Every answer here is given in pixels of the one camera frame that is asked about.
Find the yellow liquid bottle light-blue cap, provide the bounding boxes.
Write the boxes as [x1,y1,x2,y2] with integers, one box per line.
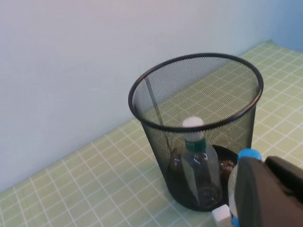
[227,148,262,227]

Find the black mesh wastebasket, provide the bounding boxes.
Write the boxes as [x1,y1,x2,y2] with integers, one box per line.
[128,53,264,212]

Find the white earbud case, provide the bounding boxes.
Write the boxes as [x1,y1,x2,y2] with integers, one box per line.
[212,204,231,227]

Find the green checked tablecloth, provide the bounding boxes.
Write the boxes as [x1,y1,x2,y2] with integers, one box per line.
[0,40,303,227]

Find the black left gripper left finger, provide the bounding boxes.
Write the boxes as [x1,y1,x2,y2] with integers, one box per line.
[236,157,303,227]

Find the clear bottle green label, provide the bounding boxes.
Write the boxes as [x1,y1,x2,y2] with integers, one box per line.
[181,117,223,209]

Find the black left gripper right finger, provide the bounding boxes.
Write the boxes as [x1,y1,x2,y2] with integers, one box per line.
[264,155,303,202]

